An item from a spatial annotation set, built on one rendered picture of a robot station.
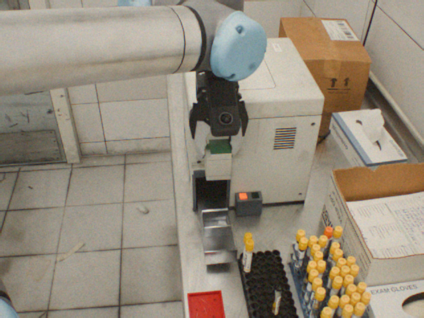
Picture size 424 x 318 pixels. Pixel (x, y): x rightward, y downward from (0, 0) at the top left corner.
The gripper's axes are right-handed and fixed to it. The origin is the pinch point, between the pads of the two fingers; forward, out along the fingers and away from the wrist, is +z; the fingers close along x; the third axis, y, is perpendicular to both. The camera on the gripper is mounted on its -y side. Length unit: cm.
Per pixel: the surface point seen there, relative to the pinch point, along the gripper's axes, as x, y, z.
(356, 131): -41, 29, 19
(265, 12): -39, 142, 31
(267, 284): -8.9, -13.9, 22.4
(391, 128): -56, 37, 24
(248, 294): -4.8, -15.7, 22.5
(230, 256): -2.3, -7.7, 20.5
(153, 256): 21, 65, 112
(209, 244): 1.8, -4.3, 20.6
